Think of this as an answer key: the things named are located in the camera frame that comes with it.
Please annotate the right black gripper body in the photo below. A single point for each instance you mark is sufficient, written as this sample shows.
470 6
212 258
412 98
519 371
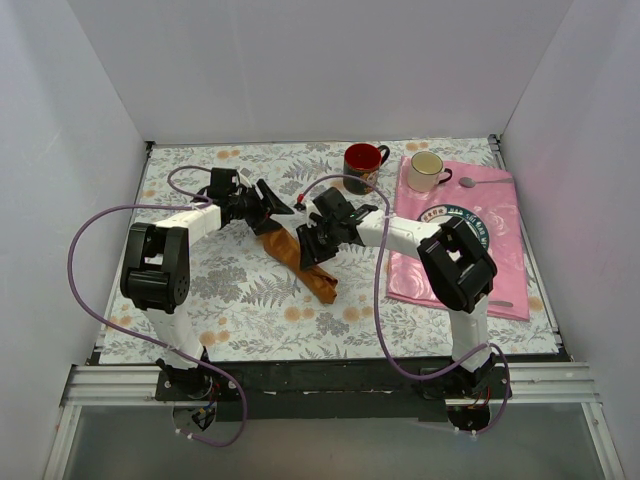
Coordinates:
323 230

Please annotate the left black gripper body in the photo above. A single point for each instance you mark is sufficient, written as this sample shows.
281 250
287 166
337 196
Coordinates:
263 212

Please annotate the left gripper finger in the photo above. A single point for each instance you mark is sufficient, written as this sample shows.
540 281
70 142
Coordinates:
264 225
270 202

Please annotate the orange brown cloth napkin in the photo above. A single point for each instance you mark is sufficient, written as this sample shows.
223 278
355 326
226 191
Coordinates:
285 249

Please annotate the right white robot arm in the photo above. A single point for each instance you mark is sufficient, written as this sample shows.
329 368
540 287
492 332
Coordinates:
459 270

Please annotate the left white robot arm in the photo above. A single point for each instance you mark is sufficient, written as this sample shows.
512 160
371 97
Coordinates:
155 274

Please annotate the floral tablecloth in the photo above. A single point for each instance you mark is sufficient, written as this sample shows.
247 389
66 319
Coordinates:
246 306

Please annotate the black red floral mug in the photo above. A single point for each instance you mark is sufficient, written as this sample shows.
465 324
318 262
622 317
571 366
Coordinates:
361 166

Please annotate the cream enamel cup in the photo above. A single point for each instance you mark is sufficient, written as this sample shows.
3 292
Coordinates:
427 171

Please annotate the white plate blue rim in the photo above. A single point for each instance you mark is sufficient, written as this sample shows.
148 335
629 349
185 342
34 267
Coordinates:
441 213

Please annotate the silver spoon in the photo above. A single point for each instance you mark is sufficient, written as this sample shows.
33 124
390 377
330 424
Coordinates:
468 182

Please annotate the pink floral placemat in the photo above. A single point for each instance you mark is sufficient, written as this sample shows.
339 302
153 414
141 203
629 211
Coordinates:
496 205

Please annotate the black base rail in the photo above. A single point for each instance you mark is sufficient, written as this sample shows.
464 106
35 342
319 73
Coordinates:
327 389

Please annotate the aluminium frame rail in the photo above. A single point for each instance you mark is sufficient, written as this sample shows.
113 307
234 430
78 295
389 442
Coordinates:
119 385

